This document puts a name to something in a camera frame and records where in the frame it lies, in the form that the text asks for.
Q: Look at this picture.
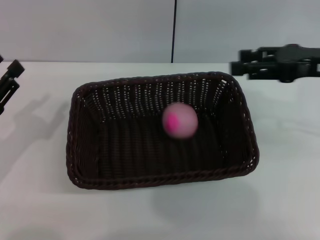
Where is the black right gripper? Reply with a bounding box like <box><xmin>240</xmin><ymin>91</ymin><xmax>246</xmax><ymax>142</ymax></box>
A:
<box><xmin>230</xmin><ymin>43</ymin><xmax>320</xmax><ymax>84</ymax></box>

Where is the pink ball with magenta spot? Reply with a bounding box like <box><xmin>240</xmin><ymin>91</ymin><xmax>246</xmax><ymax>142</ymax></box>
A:
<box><xmin>161</xmin><ymin>101</ymin><xmax>199</xmax><ymax>139</ymax></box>

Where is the dark brown woven basket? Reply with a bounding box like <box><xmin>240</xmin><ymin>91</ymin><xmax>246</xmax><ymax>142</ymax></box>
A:
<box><xmin>65</xmin><ymin>71</ymin><xmax>260</xmax><ymax>191</ymax></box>

